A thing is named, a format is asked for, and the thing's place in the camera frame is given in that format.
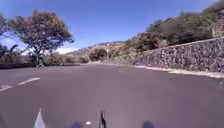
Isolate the pole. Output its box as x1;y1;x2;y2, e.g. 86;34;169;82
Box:
105;44;110;62

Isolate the distant dry hill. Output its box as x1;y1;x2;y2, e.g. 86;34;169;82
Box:
64;40;135;65

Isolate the grey asphalt road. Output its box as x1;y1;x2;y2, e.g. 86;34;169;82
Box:
0;62;224;128

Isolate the robot's own part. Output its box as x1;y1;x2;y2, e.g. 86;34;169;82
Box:
70;121;82;128
142;120;156;128

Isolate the pale kerb strip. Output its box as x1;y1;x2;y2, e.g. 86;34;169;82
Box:
132;64;224;80

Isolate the bushy hillside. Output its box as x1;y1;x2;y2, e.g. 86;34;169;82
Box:
128;1;224;52

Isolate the large leafy tree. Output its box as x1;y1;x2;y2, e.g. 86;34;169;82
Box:
7;9;75;68

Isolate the sparse bare tree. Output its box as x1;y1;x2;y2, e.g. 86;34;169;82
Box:
0;12;10;64

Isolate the grey stone wall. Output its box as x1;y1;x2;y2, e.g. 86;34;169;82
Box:
99;36;224;74

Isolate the low dark wall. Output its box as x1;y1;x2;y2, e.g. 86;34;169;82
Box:
0;61;38;70

